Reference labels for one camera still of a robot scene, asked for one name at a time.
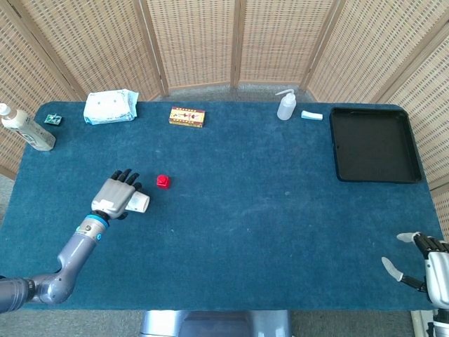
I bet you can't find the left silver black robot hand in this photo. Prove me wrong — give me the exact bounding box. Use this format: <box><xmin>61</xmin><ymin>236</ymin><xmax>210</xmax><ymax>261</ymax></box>
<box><xmin>91</xmin><ymin>168</ymin><xmax>143</xmax><ymax>220</ymax></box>

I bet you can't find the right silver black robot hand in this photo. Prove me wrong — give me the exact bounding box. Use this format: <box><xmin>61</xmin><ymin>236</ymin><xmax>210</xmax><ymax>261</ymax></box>
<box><xmin>381</xmin><ymin>231</ymin><xmax>449</xmax><ymax>306</ymax></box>

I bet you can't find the white paper cup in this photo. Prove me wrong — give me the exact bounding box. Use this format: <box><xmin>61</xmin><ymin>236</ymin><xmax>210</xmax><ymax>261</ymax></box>
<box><xmin>126</xmin><ymin>191</ymin><xmax>151</xmax><ymax>215</ymax></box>

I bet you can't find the white wet wipes pack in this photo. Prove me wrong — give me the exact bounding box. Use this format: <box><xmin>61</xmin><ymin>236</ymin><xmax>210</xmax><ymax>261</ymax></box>
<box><xmin>83</xmin><ymin>89</ymin><xmax>140</xmax><ymax>126</ymax></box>

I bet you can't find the yellow red patterned box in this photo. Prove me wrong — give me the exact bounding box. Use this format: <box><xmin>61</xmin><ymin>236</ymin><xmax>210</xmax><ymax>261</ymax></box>
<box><xmin>168</xmin><ymin>106</ymin><xmax>206</xmax><ymax>128</ymax></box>

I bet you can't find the beige bottle with white cap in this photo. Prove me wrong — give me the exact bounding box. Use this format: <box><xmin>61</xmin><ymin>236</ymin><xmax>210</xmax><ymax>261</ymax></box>
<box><xmin>0</xmin><ymin>103</ymin><xmax>57</xmax><ymax>152</ymax></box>

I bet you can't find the blue table cover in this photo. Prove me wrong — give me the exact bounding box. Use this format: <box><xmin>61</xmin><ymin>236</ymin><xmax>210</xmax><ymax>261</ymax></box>
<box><xmin>0</xmin><ymin>101</ymin><xmax>449</xmax><ymax>312</ymax></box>

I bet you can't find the black plastic tray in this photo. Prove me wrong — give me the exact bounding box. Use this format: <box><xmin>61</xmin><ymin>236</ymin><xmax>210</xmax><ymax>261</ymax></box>
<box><xmin>330</xmin><ymin>107</ymin><xmax>424</xmax><ymax>185</ymax></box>

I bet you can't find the grey robot torso base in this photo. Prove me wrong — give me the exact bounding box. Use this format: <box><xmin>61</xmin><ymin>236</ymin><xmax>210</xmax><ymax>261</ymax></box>
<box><xmin>140</xmin><ymin>310</ymin><xmax>292</xmax><ymax>337</ymax></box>

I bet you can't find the woven wooden folding screen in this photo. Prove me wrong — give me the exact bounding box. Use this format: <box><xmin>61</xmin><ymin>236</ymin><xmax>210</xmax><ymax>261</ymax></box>
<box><xmin>0</xmin><ymin>0</ymin><xmax>449</xmax><ymax>225</ymax></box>

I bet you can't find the clear plastic wash bottle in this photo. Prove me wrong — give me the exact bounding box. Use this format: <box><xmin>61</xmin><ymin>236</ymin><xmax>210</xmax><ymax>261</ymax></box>
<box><xmin>275</xmin><ymin>88</ymin><xmax>298</xmax><ymax>121</ymax></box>

